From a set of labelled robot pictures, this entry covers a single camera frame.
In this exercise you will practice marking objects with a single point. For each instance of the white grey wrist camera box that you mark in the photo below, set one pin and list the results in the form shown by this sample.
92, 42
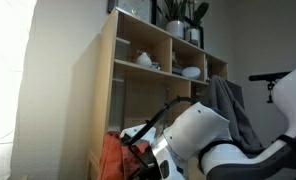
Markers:
169, 160

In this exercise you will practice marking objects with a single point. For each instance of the small white wrist connector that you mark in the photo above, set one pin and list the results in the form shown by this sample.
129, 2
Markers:
138, 131

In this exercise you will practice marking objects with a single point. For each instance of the green leafy plant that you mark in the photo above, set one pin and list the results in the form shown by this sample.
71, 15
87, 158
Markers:
200, 10
174, 9

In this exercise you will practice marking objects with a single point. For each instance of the grey cloth blanket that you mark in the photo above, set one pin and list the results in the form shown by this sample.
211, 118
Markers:
231, 110

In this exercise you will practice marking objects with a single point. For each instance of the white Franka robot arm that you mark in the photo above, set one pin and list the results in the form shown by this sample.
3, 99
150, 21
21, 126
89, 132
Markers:
194, 130

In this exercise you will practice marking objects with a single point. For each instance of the orange towel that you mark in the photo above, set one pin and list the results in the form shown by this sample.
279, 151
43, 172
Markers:
113, 156

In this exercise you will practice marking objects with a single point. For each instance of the white round bowl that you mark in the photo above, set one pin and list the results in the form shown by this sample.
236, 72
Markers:
191, 72

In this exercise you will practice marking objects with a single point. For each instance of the dark grey chair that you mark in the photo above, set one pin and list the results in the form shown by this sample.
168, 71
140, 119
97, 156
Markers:
238, 91

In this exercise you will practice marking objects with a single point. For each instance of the pale grey storage box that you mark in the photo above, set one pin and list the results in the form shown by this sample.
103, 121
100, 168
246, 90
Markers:
122, 50

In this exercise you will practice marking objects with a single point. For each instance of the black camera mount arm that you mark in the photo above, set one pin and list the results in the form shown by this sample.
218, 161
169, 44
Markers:
271, 93

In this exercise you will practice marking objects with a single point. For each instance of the light wooden shelf unit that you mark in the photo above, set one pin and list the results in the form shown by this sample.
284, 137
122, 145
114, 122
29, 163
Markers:
103, 100

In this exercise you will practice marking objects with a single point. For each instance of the large white plant pot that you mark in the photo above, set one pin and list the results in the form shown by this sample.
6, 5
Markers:
175, 29

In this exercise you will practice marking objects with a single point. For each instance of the black framed picture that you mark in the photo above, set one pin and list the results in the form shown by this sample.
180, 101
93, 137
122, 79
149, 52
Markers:
133, 7

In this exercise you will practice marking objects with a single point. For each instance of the black bar camera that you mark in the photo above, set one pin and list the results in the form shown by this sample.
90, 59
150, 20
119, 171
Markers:
268, 76

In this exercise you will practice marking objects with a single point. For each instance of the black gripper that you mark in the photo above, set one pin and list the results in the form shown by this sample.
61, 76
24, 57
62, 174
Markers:
148, 163

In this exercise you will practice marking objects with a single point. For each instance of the white ceramic teapot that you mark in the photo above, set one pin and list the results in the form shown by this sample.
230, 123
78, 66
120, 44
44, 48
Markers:
144, 60

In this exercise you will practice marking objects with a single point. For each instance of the tall clear glass vase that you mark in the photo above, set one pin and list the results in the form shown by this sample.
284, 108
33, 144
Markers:
117, 104

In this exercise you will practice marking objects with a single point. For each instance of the small white plant pot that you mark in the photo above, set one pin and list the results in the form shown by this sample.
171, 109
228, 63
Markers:
193, 36

